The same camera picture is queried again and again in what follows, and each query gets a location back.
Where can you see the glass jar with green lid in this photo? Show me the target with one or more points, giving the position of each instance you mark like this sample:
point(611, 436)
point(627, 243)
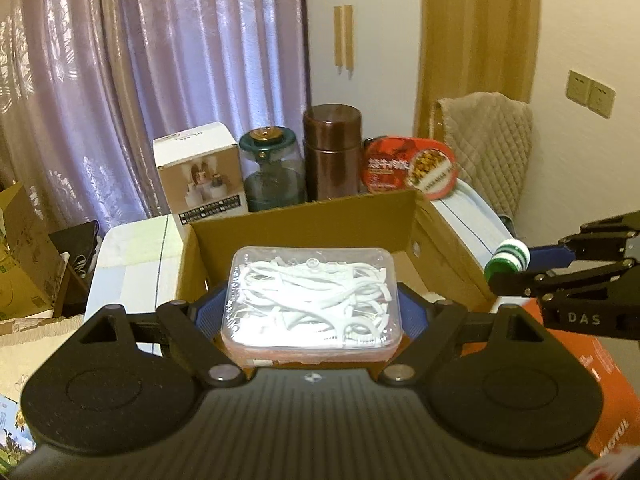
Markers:
point(272, 175)

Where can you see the beige quilted cover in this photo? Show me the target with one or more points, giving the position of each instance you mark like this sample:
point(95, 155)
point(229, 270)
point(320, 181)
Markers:
point(485, 145)

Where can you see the checked bed sheet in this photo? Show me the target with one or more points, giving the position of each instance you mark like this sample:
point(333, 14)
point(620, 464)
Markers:
point(130, 260)

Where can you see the purple curtain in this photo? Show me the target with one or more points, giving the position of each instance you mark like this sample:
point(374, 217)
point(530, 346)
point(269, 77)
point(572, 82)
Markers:
point(150, 60)

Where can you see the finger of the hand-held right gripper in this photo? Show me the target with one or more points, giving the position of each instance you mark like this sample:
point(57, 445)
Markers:
point(525, 282)
point(550, 256)

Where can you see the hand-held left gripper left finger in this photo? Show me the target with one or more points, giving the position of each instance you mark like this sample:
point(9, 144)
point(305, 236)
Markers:
point(207, 310)

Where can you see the brown metal canister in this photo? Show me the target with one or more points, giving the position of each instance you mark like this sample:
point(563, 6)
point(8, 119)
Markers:
point(332, 150)

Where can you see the beige wall socket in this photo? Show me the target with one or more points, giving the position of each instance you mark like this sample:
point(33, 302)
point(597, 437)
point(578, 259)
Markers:
point(577, 87)
point(600, 100)

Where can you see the small green white bottle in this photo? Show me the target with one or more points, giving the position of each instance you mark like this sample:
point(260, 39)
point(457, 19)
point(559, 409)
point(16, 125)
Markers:
point(507, 257)

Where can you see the dark small stool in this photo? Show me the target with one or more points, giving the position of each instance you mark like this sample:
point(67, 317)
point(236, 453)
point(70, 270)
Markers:
point(75, 245)

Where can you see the white product box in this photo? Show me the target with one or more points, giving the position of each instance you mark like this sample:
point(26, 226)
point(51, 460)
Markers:
point(200, 170)

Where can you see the clear box of floss picks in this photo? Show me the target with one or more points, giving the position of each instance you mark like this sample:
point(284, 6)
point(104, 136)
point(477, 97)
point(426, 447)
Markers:
point(310, 300)

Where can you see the wooden door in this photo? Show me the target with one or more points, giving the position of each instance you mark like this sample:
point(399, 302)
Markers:
point(475, 35)

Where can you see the printed open cardboard carton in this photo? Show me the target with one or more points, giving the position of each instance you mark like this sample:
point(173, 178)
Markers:
point(25, 260)

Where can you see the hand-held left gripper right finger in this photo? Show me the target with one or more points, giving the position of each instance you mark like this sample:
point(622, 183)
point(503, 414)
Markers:
point(407, 310)

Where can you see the wooden wall strip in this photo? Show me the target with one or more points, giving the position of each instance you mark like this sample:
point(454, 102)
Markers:
point(339, 35)
point(348, 35)

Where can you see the red printed cardboard sheet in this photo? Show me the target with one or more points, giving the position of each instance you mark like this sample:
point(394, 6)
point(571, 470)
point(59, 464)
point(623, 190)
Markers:
point(600, 385)

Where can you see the green milk carton box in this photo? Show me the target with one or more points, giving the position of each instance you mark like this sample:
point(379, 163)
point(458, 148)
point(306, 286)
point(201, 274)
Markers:
point(12, 435)

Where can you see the brown cardboard box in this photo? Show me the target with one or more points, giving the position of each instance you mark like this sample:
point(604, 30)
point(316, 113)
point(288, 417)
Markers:
point(300, 225)

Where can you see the red instant food bowl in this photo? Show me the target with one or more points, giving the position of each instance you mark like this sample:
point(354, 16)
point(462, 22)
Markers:
point(400, 165)

